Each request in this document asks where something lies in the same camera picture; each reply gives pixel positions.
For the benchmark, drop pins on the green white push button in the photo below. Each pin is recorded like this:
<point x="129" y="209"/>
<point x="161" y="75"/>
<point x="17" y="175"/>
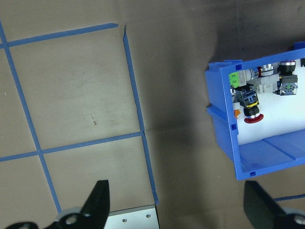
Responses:
<point x="237" y="80"/>

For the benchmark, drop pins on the red mushroom emergency button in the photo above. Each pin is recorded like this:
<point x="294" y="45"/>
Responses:
<point x="250" y="105"/>

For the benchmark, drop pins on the white switch block orange tab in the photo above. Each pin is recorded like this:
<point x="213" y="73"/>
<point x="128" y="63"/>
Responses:
<point x="236" y="112"/>

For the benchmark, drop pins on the black button red cap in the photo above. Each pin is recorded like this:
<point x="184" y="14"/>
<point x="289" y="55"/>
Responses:
<point x="287" y="81"/>

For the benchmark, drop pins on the blue bin holding push buttons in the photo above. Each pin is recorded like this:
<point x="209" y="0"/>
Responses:
<point x="219" y="100"/>

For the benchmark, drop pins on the white square base plate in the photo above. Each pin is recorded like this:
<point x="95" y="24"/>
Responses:
<point x="133" y="218"/>

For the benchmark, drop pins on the push button parts in bin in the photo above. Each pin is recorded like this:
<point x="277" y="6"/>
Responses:
<point x="281" y="117"/>

